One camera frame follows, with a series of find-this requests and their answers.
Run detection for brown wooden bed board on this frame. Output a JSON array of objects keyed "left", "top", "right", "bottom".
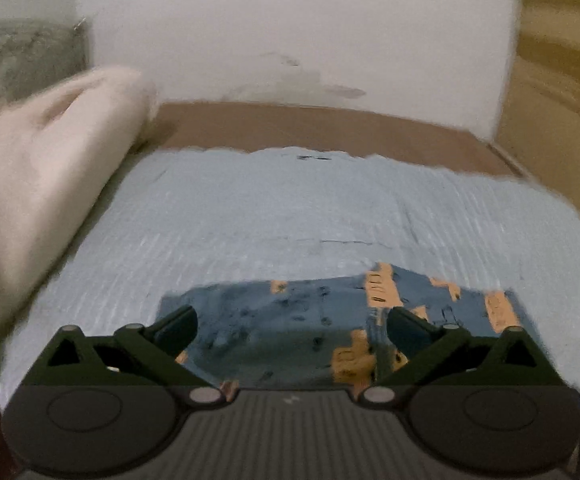
[{"left": 142, "top": 101, "right": 526, "bottom": 178}]

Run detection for cream rolled comforter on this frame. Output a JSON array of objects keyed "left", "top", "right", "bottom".
[{"left": 0, "top": 65, "right": 158, "bottom": 401}]

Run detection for light blue quilted blanket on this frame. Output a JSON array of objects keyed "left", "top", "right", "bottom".
[{"left": 0, "top": 147, "right": 580, "bottom": 411}]

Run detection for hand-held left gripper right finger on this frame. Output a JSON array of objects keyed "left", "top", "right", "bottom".
[{"left": 357, "top": 306, "right": 567, "bottom": 406}]

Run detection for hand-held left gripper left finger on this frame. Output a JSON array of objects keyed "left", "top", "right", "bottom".
[{"left": 25, "top": 305, "right": 226, "bottom": 406}]

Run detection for blue pants with orange print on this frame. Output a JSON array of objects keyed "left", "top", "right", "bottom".
[{"left": 155, "top": 262, "right": 536, "bottom": 396}]

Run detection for plywood panel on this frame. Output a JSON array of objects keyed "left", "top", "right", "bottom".
[{"left": 490, "top": 0, "right": 580, "bottom": 241}]

